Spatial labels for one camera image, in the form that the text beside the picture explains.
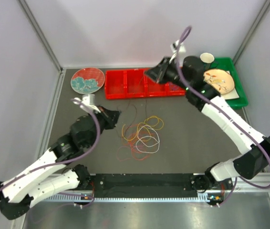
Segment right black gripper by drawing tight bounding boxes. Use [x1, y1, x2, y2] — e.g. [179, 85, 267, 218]
[144, 57, 191, 91]

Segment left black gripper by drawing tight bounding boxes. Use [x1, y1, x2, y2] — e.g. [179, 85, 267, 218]
[86, 104, 123, 148]

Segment brown wire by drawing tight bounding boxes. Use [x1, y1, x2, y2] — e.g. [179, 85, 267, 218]
[115, 73, 150, 138]

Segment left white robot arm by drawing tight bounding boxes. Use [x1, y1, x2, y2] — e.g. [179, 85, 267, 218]
[0, 106, 120, 220]

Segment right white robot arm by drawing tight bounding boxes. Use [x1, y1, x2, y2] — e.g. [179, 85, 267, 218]
[145, 56, 270, 189]

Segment red four-compartment bin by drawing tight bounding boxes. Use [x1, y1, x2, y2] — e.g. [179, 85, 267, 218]
[104, 68, 186, 100]

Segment white green cup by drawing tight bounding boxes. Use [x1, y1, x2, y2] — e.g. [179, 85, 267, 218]
[200, 52, 218, 71]

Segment red blue floral plate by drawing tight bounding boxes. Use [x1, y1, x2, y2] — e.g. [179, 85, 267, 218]
[71, 67, 105, 94]

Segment beige bird pattern plate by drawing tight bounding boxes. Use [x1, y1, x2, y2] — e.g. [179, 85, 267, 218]
[204, 69, 235, 95]

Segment green plastic tray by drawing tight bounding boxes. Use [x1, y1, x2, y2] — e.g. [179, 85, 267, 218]
[211, 57, 249, 109]

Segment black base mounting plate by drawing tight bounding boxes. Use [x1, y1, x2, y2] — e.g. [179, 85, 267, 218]
[63, 173, 224, 198]

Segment white square plate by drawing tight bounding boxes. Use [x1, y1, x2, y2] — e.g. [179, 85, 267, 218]
[222, 71, 240, 100]

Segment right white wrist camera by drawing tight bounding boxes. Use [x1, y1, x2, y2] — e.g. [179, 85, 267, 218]
[169, 40, 187, 63]

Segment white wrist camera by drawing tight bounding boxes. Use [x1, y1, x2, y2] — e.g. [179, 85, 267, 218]
[71, 94, 101, 114]
[169, 40, 187, 63]

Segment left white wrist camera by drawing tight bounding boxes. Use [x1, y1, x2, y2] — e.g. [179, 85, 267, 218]
[71, 94, 101, 114]

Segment yellow wire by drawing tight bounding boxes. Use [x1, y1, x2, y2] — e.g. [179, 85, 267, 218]
[122, 116, 165, 141]

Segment white wire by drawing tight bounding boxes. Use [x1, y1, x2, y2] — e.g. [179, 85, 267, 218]
[135, 125, 161, 154]

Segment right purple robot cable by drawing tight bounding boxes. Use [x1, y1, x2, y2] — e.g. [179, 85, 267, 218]
[175, 25, 270, 189]

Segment grey slotted cable duct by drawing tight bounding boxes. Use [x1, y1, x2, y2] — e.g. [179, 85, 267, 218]
[45, 193, 210, 203]

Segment aluminium frame right post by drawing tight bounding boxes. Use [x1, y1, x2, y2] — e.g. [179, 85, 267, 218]
[232, 0, 270, 65]

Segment aluminium frame post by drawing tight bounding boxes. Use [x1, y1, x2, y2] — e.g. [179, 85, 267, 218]
[17, 0, 63, 72]
[232, 0, 270, 65]

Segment aluminium frame left post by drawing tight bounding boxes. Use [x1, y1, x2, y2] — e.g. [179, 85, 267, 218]
[17, 0, 63, 72]

